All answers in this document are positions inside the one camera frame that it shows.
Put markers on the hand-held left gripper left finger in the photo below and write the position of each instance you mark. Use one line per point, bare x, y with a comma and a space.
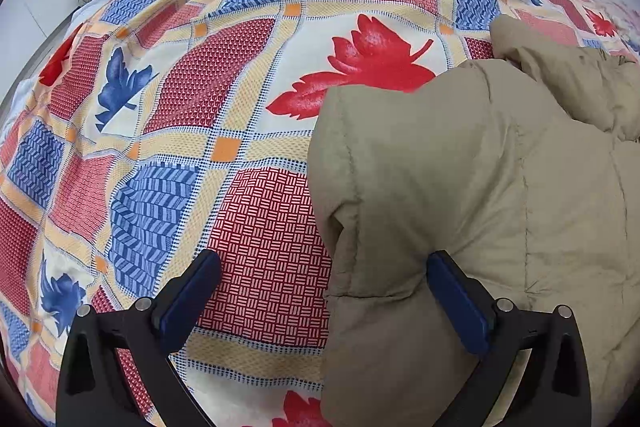
192, 302

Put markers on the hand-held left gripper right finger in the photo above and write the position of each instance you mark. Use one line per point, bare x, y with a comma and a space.
457, 304

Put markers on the khaki puffer jacket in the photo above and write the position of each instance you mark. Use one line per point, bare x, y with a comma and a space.
475, 157

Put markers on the patterned leaf print bedspread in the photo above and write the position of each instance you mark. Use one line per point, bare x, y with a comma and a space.
240, 57

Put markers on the pale floral fabric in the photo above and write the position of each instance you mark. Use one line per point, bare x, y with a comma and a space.
617, 14

